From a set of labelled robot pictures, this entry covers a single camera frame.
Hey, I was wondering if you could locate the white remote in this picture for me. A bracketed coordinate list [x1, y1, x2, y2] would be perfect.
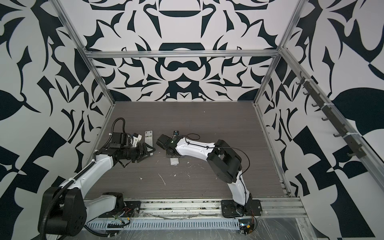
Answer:
[170, 158, 180, 166]

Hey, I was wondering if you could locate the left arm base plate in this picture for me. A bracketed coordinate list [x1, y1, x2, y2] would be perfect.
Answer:
[99, 201, 141, 218]

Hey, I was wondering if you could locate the black corrugated cable conduit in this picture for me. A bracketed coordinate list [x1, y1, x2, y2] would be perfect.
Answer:
[38, 116, 127, 240]

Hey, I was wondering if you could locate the aluminium frame crossbar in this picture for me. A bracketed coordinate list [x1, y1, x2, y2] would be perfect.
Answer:
[85, 50, 278, 59]

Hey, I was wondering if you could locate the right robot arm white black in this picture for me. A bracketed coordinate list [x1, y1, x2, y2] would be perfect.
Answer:
[156, 134, 252, 212]

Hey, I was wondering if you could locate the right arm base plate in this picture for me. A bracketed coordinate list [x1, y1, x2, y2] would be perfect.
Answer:
[221, 200, 263, 218]

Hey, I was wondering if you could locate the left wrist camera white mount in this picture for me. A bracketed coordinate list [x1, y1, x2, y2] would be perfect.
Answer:
[112, 131, 143, 148]

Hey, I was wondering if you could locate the small circuit board with wires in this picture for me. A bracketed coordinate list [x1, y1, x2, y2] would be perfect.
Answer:
[239, 218, 258, 235]

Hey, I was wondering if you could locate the white remote control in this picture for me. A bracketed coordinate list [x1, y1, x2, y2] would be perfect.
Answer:
[145, 131, 153, 151]

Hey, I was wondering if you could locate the white slotted cable duct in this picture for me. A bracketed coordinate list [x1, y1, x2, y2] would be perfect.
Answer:
[87, 219, 240, 231]

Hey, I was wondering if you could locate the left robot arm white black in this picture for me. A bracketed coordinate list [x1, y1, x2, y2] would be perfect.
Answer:
[38, 133, 156, 240]

